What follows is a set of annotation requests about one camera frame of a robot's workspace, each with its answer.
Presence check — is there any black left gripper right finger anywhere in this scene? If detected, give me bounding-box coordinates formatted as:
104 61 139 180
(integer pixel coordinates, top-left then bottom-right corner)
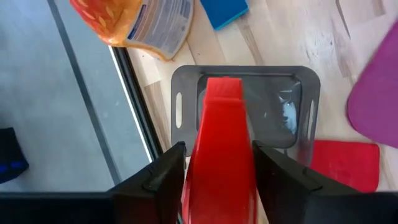
252 140 361 224

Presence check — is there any purple cloth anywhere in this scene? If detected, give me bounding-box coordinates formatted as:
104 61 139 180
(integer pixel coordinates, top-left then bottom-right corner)
346 20 398 149

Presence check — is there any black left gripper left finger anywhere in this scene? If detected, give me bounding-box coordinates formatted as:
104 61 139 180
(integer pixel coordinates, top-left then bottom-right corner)
107 141 187 224

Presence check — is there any black device with blue lights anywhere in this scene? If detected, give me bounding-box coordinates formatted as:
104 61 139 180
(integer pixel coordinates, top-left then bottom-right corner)
0 126 29 184

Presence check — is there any clear spray bottle red trigger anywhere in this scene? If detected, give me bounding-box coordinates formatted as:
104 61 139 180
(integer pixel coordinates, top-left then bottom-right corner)
181 77 258 224

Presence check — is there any orange spray bottle white trigger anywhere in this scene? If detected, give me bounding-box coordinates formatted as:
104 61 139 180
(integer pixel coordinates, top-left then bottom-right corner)
68 0 195 62

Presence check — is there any blue kitchen sponge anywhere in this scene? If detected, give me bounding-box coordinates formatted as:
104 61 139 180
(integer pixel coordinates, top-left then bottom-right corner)
200 0 249 31

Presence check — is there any clear grey plastic bin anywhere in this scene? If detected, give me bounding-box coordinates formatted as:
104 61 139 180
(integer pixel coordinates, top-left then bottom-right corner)
170 65 321 166

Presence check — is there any black aluminium table frame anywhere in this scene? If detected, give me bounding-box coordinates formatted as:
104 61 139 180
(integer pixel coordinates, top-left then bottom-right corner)
110 46 164 162

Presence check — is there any red cloth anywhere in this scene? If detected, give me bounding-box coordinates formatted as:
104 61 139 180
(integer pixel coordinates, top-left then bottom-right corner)
309 139 381 194

